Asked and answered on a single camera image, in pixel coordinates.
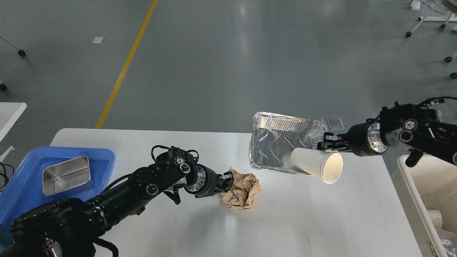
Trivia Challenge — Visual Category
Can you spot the blue plastic tray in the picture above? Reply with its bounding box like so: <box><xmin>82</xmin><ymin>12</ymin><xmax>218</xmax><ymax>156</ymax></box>
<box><xmin>0</xmin><ymin>146</ymin><xmax>115</xmax><ymax>228</ymax></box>

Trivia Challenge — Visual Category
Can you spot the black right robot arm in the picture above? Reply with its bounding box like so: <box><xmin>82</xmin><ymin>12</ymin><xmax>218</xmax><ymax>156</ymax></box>
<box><xmin>317</xmin><ymin>96</ymin><xmax>457</xmax><ymax>167</ymax></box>

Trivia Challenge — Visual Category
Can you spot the clear floor plate right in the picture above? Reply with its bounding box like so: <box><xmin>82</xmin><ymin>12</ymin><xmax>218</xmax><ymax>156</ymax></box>
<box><xmin>326</xmin><ymin>117</ymin><xmax>345</xmax><ymax>130</ymax></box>

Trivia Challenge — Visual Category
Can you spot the white paper cup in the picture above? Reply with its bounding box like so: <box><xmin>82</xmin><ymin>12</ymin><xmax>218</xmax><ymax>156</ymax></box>
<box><xmin>290</xmin><ymin>148</ymin><xmax>344</xmax><ymax>185</ymax></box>

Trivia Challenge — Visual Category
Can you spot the grey chair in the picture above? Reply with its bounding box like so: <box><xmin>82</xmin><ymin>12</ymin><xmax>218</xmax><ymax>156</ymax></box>
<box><xmin>0</xmin><ymin>36</ymin><xmax>26</xmax><ymax>91</ymax></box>

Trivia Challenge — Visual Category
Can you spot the white waste bin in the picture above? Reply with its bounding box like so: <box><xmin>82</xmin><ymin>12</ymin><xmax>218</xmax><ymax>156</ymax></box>
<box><xmin>391</xmin><ymin>155</ymin><xmax>457</xmax><ymax>257</ymax></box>

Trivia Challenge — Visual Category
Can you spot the white paper scrap on floor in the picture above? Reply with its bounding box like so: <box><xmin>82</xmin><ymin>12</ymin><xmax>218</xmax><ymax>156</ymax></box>
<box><xmin>91</xmin><ymin>36</ymin><xmax>105</xmax><ymax>44</ymax></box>

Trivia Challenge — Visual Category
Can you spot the white wheeled cart frame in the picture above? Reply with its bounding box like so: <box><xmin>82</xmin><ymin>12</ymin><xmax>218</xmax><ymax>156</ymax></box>
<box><xmin>405</xmin><ymin>0</ymin><xmax>457</xmax><ymax>38</ymax></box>

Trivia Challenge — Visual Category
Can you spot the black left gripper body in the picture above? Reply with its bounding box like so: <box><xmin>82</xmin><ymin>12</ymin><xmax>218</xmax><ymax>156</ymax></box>
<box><xmin>184</xmin><ymin>164</ymin><xmax>222</xmax><ymax>197</ymax></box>

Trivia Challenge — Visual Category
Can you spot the stainless steel rectangular container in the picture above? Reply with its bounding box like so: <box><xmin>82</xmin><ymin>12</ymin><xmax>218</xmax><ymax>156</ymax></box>
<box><xmin>42</xmin><ymin>156</ymin><xmax>95</xmax><ymax>197</ymax></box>

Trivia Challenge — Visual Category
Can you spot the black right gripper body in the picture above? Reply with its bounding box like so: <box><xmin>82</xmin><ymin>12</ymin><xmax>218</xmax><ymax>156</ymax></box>
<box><xmin>343</xmin><ymin>122</ymin><xmax>387</xmax><ymax>157</ymax></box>

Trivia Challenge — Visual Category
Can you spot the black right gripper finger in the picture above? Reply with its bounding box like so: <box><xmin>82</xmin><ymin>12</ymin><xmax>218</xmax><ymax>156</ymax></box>
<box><xmin>317</xmin><ymin>143</ymin><xmax>352</xmax><ymax>153</ymax></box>
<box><xmin>323</xmin><ymin>132</ymin><xmax>347</xmax><ymax>143</ymax></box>

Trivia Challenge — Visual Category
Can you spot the white side table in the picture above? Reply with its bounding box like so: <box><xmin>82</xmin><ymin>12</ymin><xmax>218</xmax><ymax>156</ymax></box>
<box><xmin>0</xmin><ymin>102</ymin><xmax>27</xmax><ymax>141</ymax></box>

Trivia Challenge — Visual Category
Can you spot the brown paper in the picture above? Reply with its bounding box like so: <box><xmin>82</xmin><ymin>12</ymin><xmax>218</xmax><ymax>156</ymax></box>
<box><xmin>220</xmin><ymin>167</ymin><xmax>262</xmax><ymax>210</ymax></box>

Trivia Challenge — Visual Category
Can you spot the aluminium foil tray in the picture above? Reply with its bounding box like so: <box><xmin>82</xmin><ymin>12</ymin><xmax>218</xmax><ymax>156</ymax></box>
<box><xmin>248</xmin><ymin>112</ymin><xmax>328</xmax><ymax>176</ymax></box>

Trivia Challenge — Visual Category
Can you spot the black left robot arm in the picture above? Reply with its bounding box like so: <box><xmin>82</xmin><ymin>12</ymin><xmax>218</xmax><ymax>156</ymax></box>
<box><xmin>1</xmin><ymin>145</ymin><xmax>234</xmax><ymax>257</ymax></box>

